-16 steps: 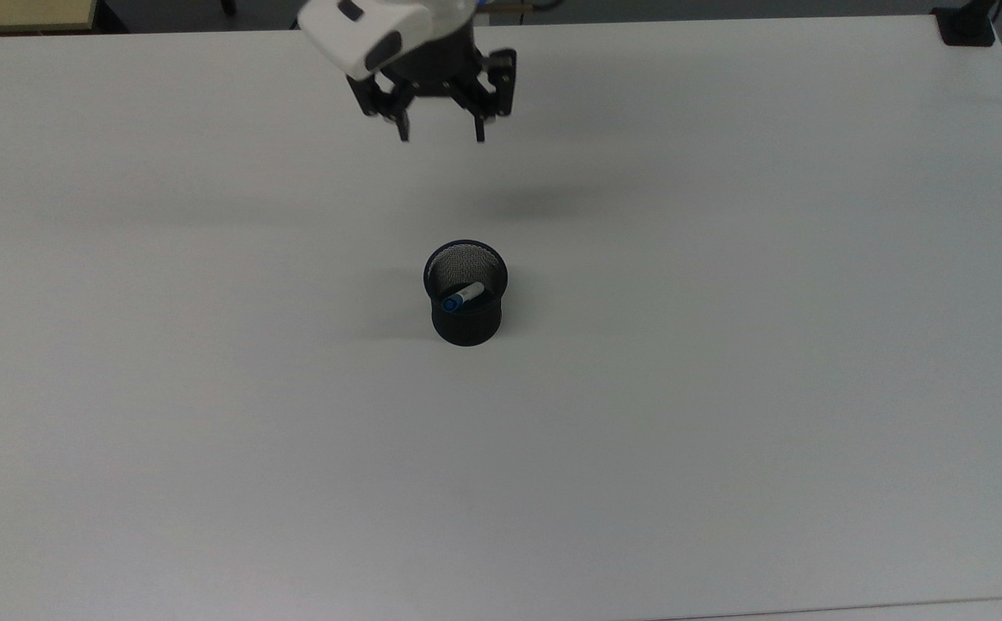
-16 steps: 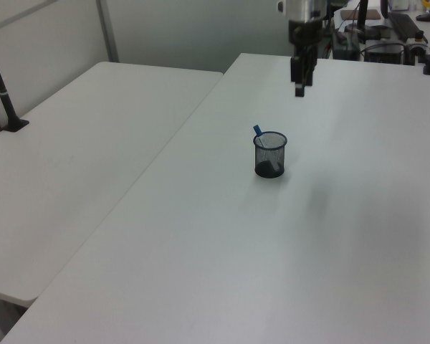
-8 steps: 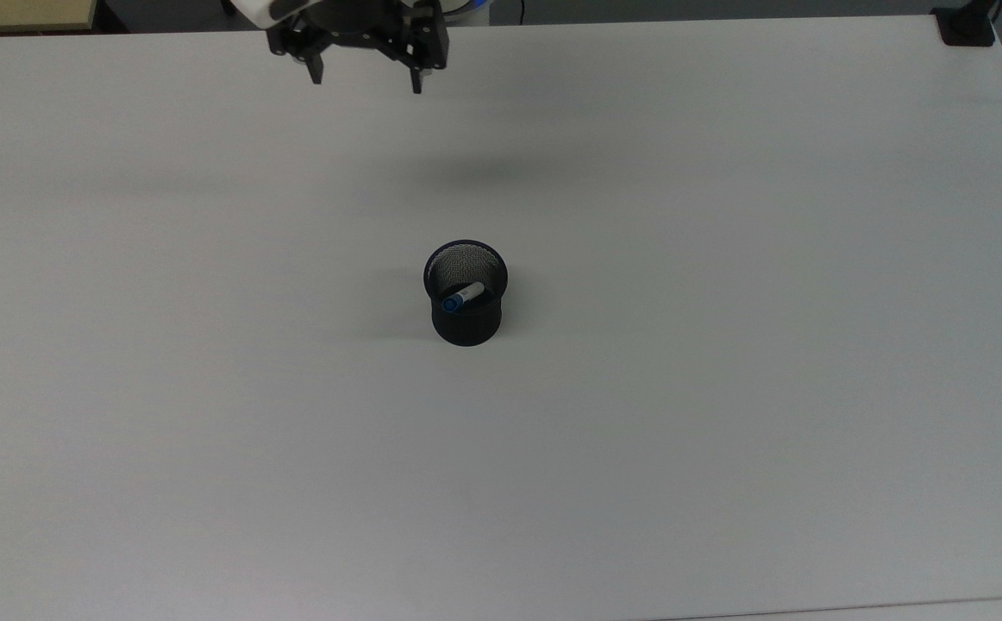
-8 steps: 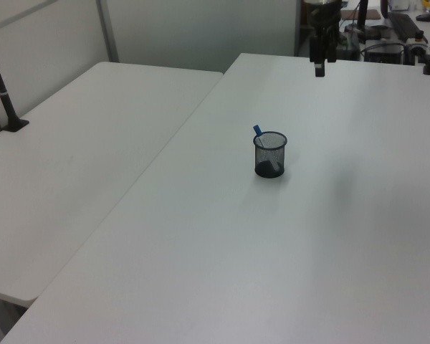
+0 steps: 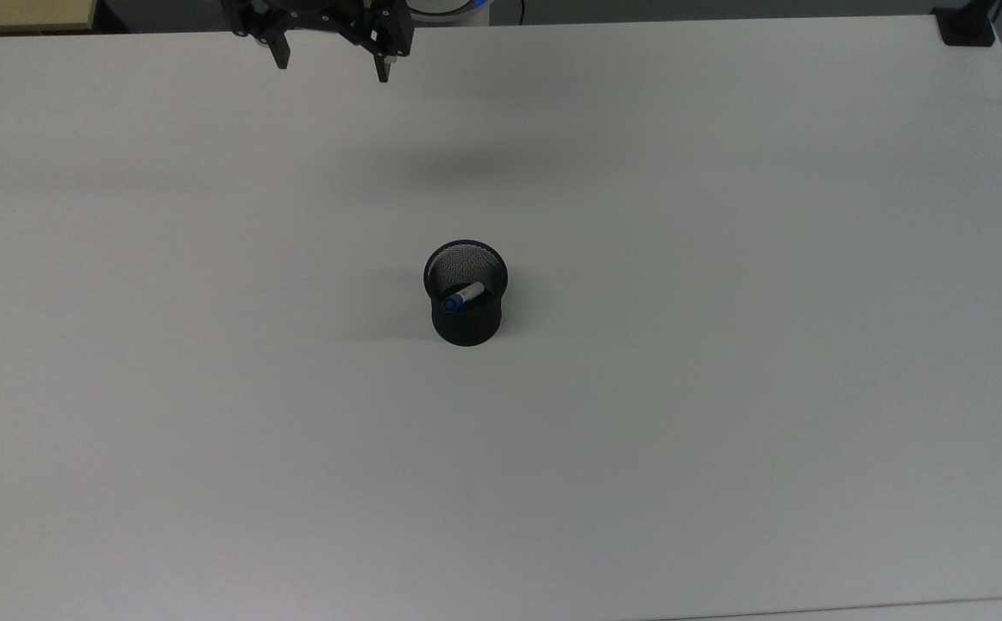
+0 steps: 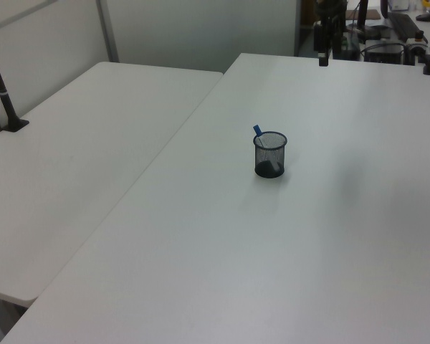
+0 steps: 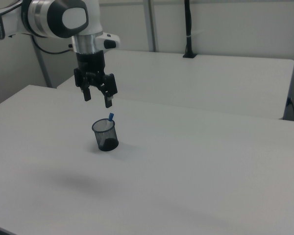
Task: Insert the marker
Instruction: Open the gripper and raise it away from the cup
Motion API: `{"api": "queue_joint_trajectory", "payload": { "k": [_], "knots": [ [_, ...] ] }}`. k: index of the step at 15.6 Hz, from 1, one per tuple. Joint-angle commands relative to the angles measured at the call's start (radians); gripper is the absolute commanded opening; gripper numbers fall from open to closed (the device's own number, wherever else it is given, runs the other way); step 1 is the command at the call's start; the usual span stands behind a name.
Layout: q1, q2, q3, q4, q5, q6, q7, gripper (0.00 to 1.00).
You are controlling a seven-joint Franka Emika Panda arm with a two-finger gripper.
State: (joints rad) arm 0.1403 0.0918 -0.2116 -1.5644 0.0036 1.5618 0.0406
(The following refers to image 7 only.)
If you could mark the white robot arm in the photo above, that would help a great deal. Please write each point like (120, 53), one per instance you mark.
(63, 17)

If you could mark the black camera pole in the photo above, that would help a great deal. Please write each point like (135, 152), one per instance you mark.
(188, 29)

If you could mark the blue and white marker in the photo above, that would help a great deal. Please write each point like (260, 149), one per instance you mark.
(111, 116)

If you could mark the white side table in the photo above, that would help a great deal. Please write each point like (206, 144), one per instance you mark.
(198, 80)

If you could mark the grey wall partition post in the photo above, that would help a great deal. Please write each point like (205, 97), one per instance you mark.
(150, 24)

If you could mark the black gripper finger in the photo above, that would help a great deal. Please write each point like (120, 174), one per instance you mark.
(110, 88)
(87, 94)

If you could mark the black mesh pen cup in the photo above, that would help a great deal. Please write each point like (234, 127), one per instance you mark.
(107, 140)

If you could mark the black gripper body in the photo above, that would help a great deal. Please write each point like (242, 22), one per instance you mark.
(90, 62)

